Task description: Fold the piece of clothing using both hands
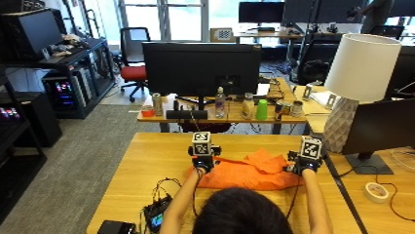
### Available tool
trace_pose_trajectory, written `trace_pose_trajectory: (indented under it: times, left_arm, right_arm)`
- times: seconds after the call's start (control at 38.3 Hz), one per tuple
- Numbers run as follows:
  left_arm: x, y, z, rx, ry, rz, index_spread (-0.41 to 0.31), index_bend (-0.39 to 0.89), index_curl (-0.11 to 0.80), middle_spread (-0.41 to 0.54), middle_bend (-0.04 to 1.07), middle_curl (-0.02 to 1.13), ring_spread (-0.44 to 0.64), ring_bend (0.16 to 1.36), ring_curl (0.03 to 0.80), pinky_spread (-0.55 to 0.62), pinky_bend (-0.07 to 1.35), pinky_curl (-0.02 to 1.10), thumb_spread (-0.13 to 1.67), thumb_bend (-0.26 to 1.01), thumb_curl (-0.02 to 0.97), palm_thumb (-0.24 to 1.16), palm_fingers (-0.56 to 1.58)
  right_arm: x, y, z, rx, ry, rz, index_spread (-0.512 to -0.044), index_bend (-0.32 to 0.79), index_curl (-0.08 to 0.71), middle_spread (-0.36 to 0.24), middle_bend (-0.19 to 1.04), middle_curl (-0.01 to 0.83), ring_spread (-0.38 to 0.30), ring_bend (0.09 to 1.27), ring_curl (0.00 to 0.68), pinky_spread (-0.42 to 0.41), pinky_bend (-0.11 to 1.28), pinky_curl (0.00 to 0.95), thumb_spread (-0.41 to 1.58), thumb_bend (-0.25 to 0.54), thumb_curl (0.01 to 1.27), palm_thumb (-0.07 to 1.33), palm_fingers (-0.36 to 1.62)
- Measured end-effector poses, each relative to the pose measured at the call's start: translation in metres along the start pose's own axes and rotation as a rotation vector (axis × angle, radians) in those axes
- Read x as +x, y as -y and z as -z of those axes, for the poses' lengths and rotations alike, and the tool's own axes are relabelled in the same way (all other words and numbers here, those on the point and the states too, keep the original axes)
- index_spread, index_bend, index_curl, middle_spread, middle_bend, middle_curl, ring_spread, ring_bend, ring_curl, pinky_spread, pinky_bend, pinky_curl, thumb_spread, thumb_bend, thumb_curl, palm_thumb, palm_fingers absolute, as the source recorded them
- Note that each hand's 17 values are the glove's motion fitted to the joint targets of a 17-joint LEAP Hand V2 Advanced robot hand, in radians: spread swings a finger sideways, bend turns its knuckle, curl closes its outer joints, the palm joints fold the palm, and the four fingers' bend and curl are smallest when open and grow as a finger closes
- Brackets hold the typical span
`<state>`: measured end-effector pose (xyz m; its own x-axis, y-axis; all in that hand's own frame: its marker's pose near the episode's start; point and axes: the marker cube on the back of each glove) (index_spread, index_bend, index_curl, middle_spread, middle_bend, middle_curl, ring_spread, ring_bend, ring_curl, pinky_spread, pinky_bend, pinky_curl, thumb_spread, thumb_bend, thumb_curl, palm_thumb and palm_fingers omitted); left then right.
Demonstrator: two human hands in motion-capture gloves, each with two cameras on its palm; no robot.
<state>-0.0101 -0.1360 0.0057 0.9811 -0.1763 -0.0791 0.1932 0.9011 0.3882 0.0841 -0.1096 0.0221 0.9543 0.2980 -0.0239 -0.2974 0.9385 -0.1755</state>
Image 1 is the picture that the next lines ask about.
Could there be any white table lamp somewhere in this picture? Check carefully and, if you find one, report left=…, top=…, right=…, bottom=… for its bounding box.
left=321, top=33, right=403, bottom=154

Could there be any black recording device with screen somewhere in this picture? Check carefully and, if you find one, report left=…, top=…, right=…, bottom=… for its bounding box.
left=142, top=194, right=174, bottom=233

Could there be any person's left hand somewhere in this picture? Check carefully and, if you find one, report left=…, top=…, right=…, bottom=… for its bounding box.
left=186, top=145, right=223, bottom=174

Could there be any black box device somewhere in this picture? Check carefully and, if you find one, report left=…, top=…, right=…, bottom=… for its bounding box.
left=95, top=219, right=139, bottom=234

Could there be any white marker cube on right glove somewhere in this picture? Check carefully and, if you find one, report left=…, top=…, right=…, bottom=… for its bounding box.
left=298, top=136, right=324, bottom=161

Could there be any orange cloth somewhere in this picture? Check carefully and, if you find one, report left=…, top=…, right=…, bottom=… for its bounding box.
left=186, top=148, right=304, bottom=191

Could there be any black computer monitor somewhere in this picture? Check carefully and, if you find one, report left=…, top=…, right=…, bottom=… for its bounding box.
left=340, top=97, right=415, bottom=176

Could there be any wooden desk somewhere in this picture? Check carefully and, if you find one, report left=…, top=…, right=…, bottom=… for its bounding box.
left=135, top=77, right=308, bottom=135

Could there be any white marker cube on glove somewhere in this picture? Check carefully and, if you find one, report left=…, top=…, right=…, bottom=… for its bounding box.
left=190, top=131, right=212, bottom=157
left=298, top=136, right=324, bottom=161

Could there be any black speaker bar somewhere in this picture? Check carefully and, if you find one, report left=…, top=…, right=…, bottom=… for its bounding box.
left=165, top=109, right=208, bottom=120

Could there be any black shelf rack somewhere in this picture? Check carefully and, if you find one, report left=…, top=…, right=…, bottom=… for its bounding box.
left=0, top=37, right=117, bottom=120

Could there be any checkerboard calibration board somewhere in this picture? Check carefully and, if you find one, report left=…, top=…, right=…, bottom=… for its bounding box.
left=210, top=27, right=236, bottom=44

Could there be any large black monitor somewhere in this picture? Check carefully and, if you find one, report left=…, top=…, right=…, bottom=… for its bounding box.
left=141, top=41, right=263, bottom=111

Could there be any clear plastic water bottle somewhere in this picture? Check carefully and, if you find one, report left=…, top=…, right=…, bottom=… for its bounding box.
left=214, top=86, right=227, bottom=119

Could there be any small orange container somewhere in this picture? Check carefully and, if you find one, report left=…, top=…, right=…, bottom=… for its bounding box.
left=139, top=104, right=155, bottom=118

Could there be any black cable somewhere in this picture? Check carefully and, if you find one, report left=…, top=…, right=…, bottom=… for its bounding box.
left=138, top=176, right=182, bottom=228

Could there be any red seat office chair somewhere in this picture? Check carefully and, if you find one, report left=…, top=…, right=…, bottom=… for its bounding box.
left=118, top=26, right=153, bottom=103

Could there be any black monitor on rack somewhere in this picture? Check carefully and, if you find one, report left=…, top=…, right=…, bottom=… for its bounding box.
left=0, top=8, right=65, bottom=61

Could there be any beige bottle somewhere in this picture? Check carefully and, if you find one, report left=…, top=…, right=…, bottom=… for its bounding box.
left=240, top=92, right=255, bottom=120

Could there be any black office chair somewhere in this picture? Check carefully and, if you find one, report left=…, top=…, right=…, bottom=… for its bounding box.
left=296, top=39, right=340, bottom=86

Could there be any white marker cube on left glove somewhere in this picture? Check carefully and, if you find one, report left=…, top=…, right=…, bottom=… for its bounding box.
left=190, top=131, right=212, bottom=157

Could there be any roll of white tape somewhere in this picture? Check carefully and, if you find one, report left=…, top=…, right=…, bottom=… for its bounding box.
left=363, top=181, right=389, bottom=205

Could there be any green plastic cup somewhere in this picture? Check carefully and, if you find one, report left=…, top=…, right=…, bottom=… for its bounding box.
left=254, top=98, right=270, bottom=122

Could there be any person's right hand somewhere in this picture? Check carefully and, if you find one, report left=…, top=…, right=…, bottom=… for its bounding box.
left=283, top=149, right=324, bottom=176

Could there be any the person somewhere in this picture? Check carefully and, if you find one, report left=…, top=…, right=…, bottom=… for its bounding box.
left=158, top=145, right=335, bottom=234

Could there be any glass jar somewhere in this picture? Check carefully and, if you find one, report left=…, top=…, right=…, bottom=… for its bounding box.
left=290, top=99, right=304, bottom=118

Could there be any computer tower with coloured lights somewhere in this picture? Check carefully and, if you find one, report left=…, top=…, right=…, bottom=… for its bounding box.
left=42, top=71, right=93, bottom=111

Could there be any dark drink can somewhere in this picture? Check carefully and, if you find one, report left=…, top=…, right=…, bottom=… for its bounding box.
left=274, top=101, right=286, bottom=122

